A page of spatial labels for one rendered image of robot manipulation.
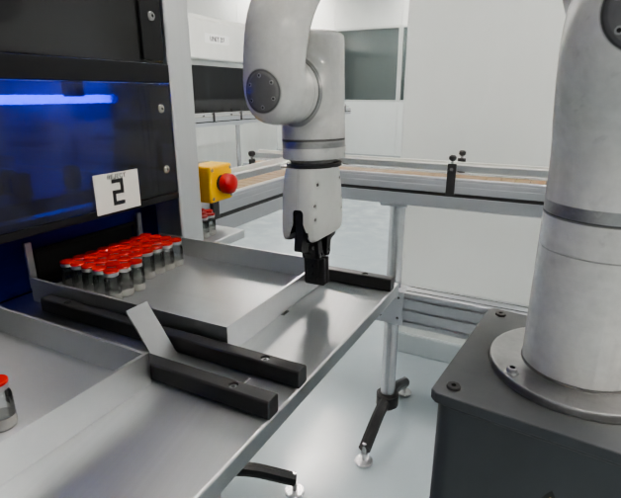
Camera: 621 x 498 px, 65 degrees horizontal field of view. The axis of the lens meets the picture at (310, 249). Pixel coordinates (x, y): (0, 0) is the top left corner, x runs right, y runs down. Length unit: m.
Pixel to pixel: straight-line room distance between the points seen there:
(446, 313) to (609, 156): 1.15
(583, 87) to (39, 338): 0.62
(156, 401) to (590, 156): 0.47
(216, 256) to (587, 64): 0.63
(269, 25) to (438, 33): 1.57
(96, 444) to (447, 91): 1.83
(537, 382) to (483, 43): 1.62
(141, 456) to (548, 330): 0.42
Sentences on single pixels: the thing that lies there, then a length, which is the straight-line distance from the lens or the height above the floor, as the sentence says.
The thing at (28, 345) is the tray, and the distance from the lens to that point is 0.67.
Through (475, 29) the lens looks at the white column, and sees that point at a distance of 2.07.
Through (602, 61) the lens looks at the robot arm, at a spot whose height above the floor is 1.19.
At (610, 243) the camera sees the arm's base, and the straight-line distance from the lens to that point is 0.54.
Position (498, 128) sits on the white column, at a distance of 2.05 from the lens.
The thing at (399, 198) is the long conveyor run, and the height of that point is 0.86.
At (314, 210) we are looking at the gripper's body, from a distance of 0.63.
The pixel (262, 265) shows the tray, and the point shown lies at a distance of 0.82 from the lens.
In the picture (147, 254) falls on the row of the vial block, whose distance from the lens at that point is 0.81.
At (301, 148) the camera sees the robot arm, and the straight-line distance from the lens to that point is 0.63.
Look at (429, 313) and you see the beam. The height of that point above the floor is 0.49.
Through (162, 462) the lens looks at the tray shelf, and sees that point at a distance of 0.45.
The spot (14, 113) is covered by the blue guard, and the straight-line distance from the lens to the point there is 0.72.
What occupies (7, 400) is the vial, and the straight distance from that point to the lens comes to 0.51.
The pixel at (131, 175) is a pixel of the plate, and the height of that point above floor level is 1.04.
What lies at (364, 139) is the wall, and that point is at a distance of 9.22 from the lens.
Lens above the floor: 1.16
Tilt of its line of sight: 18 degrees down
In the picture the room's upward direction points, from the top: straight up
